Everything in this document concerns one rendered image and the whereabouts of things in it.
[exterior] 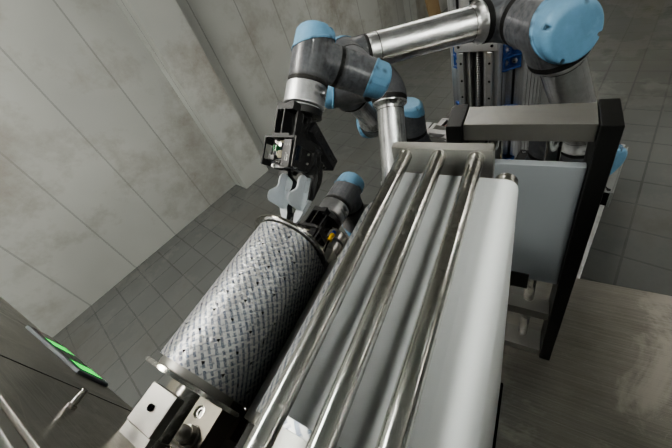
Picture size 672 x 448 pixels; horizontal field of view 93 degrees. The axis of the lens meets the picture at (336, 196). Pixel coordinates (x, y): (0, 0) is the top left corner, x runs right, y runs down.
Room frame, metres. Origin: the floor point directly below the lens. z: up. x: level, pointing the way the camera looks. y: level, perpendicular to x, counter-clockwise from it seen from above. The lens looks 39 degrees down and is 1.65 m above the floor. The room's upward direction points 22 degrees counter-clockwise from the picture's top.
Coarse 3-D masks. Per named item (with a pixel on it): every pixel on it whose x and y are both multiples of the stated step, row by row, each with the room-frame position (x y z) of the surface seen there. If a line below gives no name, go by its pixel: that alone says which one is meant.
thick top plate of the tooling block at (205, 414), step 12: (168, 384) 0.38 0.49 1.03; (192, 408) 0.32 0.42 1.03; (204, 408) 0.31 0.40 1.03; (216, 408) 0.30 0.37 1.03; (240, 408) 0.30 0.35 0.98; (192, 420) 0.29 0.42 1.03; (204, 420) 0.29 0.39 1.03; (216, 420) 0.28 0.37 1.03; (228, 420) 0.28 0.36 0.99; (204, 432) 0.26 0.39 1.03; (216, 432) 0.27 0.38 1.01; (228, 432) 0.27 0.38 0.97; (204, 444) 0.25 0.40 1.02; (216, 444) 0.25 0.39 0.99
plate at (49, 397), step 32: (0, 320) 0.47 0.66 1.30; (0, 352) 0.29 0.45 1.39; (32, 352) 0.36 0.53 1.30; (0, 384) 0.20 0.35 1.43; (32, 384) 0.23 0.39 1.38; (64, 384) 0.27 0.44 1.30; (96, 384) 0.34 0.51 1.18; (32, 416) 0.16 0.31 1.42; (64, 416) 0.18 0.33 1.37; (96, 416) 0.21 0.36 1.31
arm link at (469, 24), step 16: (480, 0) 0.72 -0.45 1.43; (496, 0) 0.70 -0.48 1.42; (432, 16) 0.73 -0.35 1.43; (448, 16) 0.71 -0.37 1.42; (464, 16) 0.70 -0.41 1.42; (480, 16) 0.70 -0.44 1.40; (496, 16) 0.68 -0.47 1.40; (384, 32) 0.72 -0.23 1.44; (400, 32) 0.71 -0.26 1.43; (416, 32) 0.70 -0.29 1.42; (432, 32) 0.70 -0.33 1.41; (448, 32) 0.70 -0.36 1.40; (464, 32) 0.69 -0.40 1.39; (480, 32) 0.69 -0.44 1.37; (496, 32) 0.68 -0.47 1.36; (368, 48) 0.71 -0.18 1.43; (384, 48) 0.70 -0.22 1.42; (400, 48) 0.70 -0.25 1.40; (416, 48) 0.70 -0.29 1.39; (432, 48) 0.70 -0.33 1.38
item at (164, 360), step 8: (160, 360) 0.25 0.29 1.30; (168, 360) 0.25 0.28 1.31; (168, 368) 0.23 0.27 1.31; (176, 368) 0.23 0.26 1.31; (184, 368) 0.23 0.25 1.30; (184, 376) 0.22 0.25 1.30; (192, 376) 0.22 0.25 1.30; (200, 384) 0.21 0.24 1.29; (208, 384) 0.21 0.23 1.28; (208, 392) 0.20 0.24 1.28; (216, 392) 0.20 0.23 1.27; (224, 400) 0.20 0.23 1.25; (232, 400) 0.21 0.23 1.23
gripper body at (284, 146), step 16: (288, 112) 0.53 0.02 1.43; (304, 112) 0.54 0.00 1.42; (320, 112) 0.54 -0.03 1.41; (288, 128) 0.52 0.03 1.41; (304, 128) 0.53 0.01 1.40; (272, 144) 0.53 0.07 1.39; (288, 144) 0.48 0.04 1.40; (304, 144) 0.49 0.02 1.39; (272, 160) 0.50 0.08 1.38; (288, 160) 0.46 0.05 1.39; (304, 160) 0.48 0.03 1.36; (320, 160) 0.50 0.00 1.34
